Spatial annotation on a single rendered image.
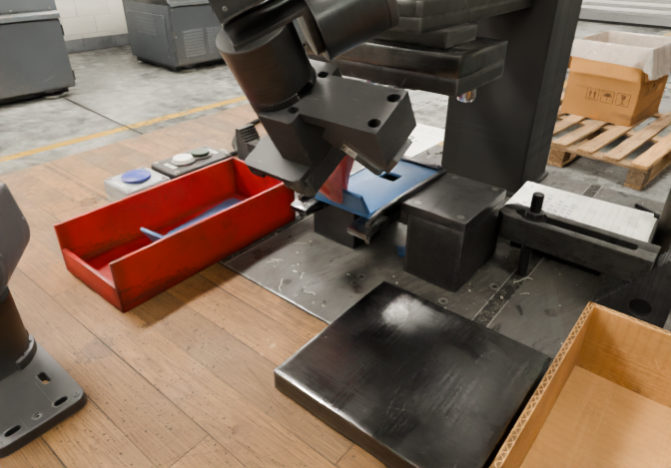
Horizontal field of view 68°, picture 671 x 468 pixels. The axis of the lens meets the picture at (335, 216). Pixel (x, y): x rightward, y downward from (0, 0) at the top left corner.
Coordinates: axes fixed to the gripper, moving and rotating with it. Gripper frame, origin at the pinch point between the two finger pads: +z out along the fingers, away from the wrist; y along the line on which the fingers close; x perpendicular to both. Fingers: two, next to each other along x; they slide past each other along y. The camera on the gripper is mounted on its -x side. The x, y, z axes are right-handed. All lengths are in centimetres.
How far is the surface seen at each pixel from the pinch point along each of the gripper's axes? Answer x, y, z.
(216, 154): 32.9, 5.3, 11.8
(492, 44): -8.8, 17.7, -5.8
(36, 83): 436, 73, 142
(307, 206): 3.0, -1.9, 1.2
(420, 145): 13.6, 30.6, 29.3
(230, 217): 12.4, -6.1, 2.8
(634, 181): 2, 185, 215
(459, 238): -11.3, 3.2, 6.0
